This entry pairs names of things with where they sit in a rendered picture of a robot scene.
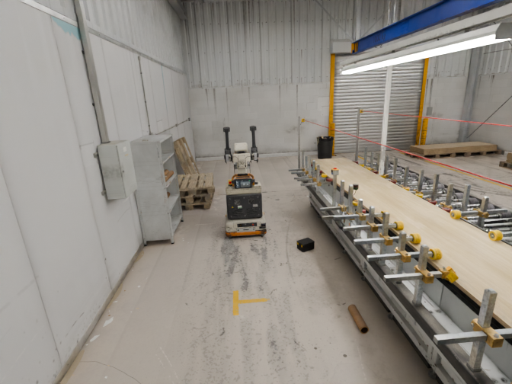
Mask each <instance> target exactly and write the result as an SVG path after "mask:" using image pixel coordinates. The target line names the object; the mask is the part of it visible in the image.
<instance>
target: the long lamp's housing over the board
mask: <svg viewBox="0 0 512 384"><path fill-rule="evenodd" d="M490 36H494V39H495V40H507V39H512V22H507V23H500V24H495V25H491V26H489V27H484V28H481V29H478V30H473V31H470V32H467V33H464V34H460V35H456V36H454V37H448V38H446V39H442V40H438V41H435V42H432V43H427V44H424V45H421V46H416V47H413V48H411V49H407V50H402V51H400V52H397V53H392V54H389V55H386V56H381V57H378V58H375V59H371V60H367V61H365V62H360V63H357V64H353V65H351V66H346V67H343V69H342V70H341V74H343V72H346V71H349V70H352V69H358V68H362V67H365V66H371V65H374V64H377V63H381V62H387V61H390V60H394V59H399V58H402V57H406V56H412V55H415V54H419V53H424V52H428V51H431V50H437V49H440V48H444V47H447V46H453V45H456V44H460V43H465V42H469V41H473V40H478V39H481V38H485V37H490Z"/></svg>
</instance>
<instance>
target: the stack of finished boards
mask: <svg viewBox="0 0 512 384"><path fill-rule="evenodd" d="M497 146H498V145H495V144H491V143H486V142H455V143H443V144H430V145H418V146H410V151H412V152H416V153H420V154H422V155H433V154H445V153H457V152H480V151H492V150H497Z"/></svg>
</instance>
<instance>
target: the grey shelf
mask: <svg viewBox="0 0 512 384"><path fill-rule="evenodd" d="M170 137H171V138H170ZM143 140H148V141H143ZM172 146H173V147H172ZM130 147H131V152H132V157H133V165H134V170H135V175H136V183H137V187H138V188H137V189H136V190H135V194H136V202H137V206H138V211H139V219H140V224H141V229H142V236H143V241H144V246H147V244H146V241H156V240H167V239H171V244H174V237H173V236H174V231H175V229H176V228H177V227H178V224H179V222H180V221H181V222H183V221H184V220H183V215H182V209H181V197H180V191H179V185H178V173H177V167H176V161H175V154H174V143H173V137H172V134H162V135H148V136H142V137H140V138H138V139H135V140H133V141H131V142H130ZM157 147H158V149H157ZM171 149H172V150H171ZM173 160H174V162H173ZM166 169H167V170H169V171H173V172H174V174H173V175H172V176H171V177H170V178H169V179H168V180H167V181H166V182H165V173H164V170H166ZM175 170H176V171H175ZM161 173H162V175H161ZM162 176H163V177H162ZM175 178H176V180H175ZM163 181H164V182H163ZM162 184H163V185H162ZM176 184H177V186H176ZM177 190H178V191H177ZM167 192H169V193H170V196H169V198H168V194H167ZM178 201H179V203H178ZM179 207H180V209H179ZM141 212H142V213H141Z"/></svg>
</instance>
